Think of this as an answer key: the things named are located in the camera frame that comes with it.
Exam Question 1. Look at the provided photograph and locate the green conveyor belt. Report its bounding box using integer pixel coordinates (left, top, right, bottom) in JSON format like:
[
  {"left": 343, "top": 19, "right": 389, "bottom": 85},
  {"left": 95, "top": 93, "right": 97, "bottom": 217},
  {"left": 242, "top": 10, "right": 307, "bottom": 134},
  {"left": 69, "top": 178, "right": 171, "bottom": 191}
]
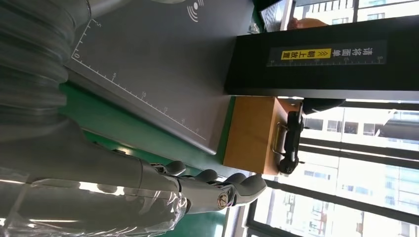
[{"left": 83, "top": 130, "right": 252, "bottom": 237}]

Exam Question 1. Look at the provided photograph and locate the black inbound scanner machine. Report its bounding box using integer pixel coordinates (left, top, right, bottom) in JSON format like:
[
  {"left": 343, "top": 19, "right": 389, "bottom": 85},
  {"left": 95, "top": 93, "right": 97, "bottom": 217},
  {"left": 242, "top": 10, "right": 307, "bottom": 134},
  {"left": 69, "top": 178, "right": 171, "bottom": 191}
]
[{"left": 64, "top": 0, "right": 419, "bottom": 156}]

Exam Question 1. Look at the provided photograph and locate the brown cardboard box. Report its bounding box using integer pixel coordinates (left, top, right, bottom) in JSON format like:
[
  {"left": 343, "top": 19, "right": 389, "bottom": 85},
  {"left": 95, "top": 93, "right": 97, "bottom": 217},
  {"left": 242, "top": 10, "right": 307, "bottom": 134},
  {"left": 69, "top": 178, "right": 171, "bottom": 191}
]
[{"left": 222, "top": 95, "right": 303, "bottom": 176}]

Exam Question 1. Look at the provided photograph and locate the black remote controller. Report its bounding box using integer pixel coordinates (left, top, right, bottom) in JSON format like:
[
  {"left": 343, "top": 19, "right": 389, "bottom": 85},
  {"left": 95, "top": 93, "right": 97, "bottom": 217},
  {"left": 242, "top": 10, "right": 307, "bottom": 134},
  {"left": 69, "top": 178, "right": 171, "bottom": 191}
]
[{"left": 272, "top": 111, "right": 305, "bottom": 176}]

